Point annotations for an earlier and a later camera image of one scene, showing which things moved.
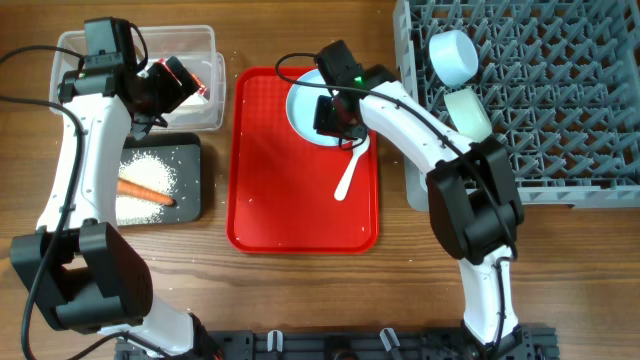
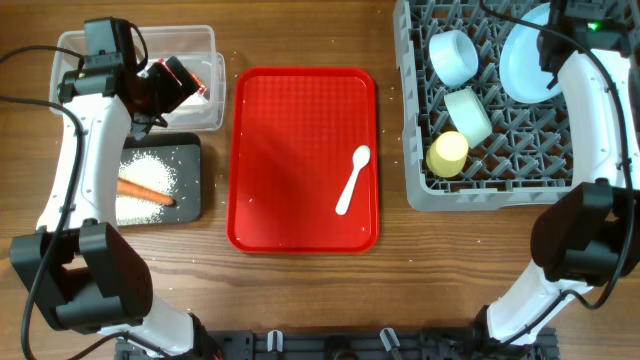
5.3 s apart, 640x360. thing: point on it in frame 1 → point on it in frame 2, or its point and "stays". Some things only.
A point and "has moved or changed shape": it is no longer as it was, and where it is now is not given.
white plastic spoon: x=358 y=149 has moved or changed shape
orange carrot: x=129 y=188 stays
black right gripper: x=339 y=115 → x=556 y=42
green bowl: x=468 y=114 stays
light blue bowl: x=453 y=57 stays
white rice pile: x=151 y=171 stays
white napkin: x=195 y=107 stays
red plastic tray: x=281 y=185 stays
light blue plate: x=300 y=107 → x=520 y=58
